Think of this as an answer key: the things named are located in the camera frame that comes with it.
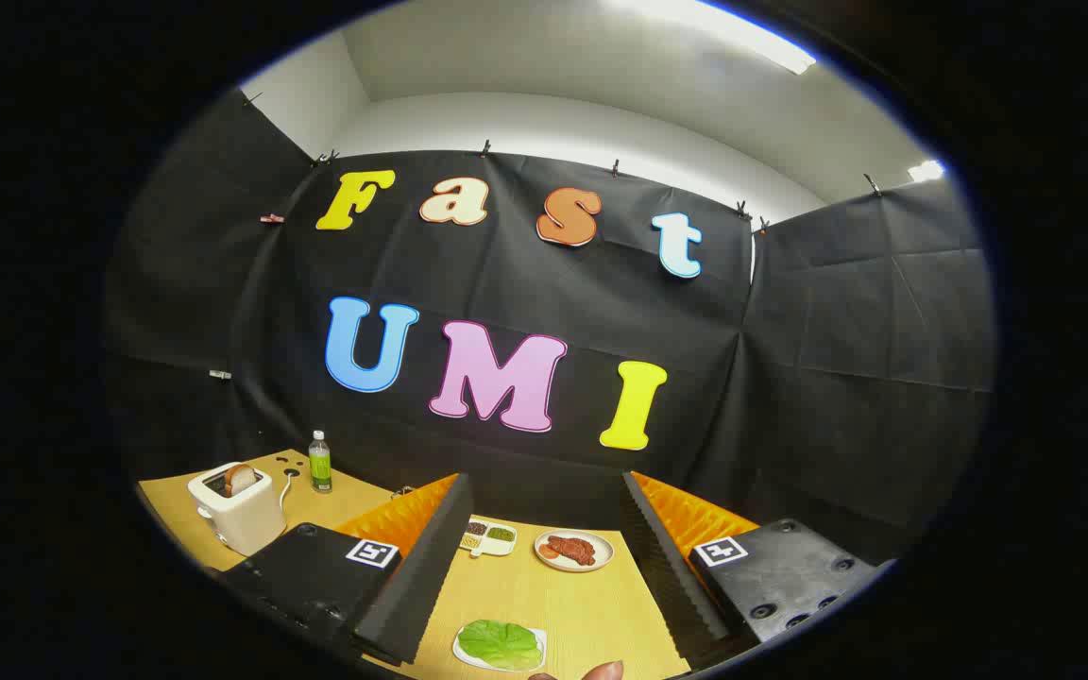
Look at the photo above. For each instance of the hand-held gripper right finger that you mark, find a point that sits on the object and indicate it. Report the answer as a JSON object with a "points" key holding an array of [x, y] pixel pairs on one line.
{"points": [[667, 567]]}

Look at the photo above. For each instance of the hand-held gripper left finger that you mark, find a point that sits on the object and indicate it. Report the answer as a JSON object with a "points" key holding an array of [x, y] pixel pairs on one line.
{"points": [[416, 576]]}

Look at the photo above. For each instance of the green lettuce leaf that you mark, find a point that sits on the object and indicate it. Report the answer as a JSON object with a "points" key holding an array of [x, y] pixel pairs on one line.
{"points": [[501, 644]]}

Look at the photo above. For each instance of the white bread slice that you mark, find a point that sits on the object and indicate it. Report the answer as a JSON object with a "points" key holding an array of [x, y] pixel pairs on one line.
{"points": [[240, 479]]}

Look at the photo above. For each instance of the round white meat plate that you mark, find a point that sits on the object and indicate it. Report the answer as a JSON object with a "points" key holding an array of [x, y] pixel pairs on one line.
{"points": [[601, 559]]}

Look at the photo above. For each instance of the white divided bean dish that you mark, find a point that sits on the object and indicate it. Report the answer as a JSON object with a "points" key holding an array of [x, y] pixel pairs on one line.
{"points": [[489, 550]]}

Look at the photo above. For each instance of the red cooked meat slice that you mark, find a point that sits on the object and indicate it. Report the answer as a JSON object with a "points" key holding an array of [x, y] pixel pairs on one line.
{"points": [[572, 550]]}

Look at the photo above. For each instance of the white rounded square plate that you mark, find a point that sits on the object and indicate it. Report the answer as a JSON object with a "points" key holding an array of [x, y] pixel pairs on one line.
{"points": [[542, 636]]}

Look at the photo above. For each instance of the green label plastic bottle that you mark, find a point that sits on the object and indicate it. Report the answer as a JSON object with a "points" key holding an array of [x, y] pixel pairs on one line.
{"points": [[320, 467]]}

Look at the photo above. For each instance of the cream white toaster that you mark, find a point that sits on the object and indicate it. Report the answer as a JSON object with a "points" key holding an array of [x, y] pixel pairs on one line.
{"points": [[246, 521]]}

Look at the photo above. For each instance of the black backdrop cloth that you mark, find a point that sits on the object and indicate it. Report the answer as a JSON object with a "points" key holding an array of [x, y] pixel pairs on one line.
{"points": [[790, 378]]}

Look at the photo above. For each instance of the small ceiling light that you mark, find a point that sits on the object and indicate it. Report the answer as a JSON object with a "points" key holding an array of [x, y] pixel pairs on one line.
{"points": [[926, 171]]}

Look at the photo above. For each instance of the long ceiling light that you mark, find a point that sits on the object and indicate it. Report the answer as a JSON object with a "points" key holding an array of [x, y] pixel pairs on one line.
{"points": [[752, 42]]}

